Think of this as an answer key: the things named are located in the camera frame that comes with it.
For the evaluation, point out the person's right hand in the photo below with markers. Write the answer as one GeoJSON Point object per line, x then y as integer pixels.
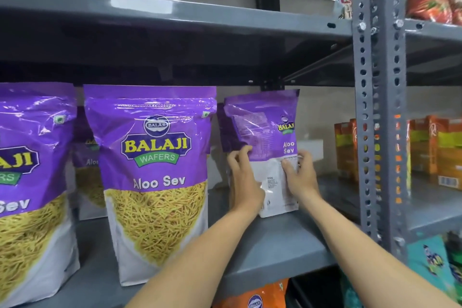
{"type": "Point", "coordinates": [305, 181]}

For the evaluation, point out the person's left forearm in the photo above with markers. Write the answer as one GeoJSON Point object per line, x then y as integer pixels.
{"type": "Point", "coordinates": [202, 261]}

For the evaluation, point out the person's left hand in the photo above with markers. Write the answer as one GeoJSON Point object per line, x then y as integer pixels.
{"type": "Point", "coordinates": [245, 188]}

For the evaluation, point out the person's right forearm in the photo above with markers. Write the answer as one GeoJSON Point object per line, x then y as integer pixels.
{"type": "Point", "coordinates": [361, 253]}

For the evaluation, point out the grey metal side rack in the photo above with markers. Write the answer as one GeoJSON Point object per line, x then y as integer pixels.
{"type": "Point", "coordinates": [433, 210]}

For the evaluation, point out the grey metal shelf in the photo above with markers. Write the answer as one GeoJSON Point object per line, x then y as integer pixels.
{"type": "Point", "coordinates": [180, 11]}

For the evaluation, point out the orange snack packet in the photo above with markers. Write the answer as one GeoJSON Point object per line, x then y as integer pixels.
{"type": "Point", "coordinates": [267, 295]}

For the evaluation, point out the teal snack packet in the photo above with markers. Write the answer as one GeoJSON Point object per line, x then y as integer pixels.
{"type": "Point", "coordinates": [346, 293]}
{"type": "Point", "coordinates": [433, 264]}

